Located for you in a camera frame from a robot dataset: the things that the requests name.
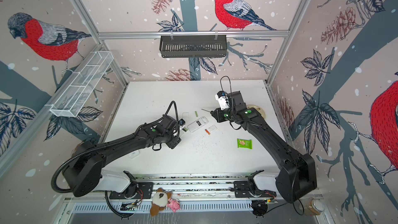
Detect white red remote control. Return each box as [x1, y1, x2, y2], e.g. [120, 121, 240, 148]
[187, 117, 208, 133]

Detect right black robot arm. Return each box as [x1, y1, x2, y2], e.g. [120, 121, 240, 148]
[210, 91, 318, 203]

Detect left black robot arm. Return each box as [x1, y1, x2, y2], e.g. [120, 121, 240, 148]
[50, 101, 181, 197]

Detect cream ceramic plate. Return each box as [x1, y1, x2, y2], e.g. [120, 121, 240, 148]
[247, 104, 266, 119]

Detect green snack packet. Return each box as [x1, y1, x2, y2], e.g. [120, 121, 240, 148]
[237, 139, 252, 149]

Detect brown white plush dog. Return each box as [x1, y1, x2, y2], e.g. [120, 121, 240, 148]
[150, 188, 172, 217]

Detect pink plush toy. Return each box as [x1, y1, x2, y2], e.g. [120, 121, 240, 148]
[167, 199, 180, 213]

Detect amber plastic jar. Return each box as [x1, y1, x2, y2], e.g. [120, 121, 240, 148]
[302, 198, 325, 216]

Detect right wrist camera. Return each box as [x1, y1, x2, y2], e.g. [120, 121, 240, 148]
[215, 91, 230, 111]

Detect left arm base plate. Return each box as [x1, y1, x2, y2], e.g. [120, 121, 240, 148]
[109, 182, 154, 200]

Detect black wire wall basket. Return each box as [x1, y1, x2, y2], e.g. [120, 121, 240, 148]
[159, 35, 227, 58]

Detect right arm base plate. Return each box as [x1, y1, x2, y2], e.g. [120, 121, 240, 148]
[231, 181, 277, 198]

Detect black left base cable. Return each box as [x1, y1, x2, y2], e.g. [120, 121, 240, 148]
[104, 191, 139, 219]

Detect black base cable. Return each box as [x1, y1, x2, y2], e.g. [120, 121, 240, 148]
[104, 191, 139, 219]
[264, 198, 305, 217]

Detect white wire wall basket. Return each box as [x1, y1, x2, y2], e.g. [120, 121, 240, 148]
[50, 51, 114, 117]

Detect black right base cable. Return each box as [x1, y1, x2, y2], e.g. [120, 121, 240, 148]
[264, 198, 305, 217]

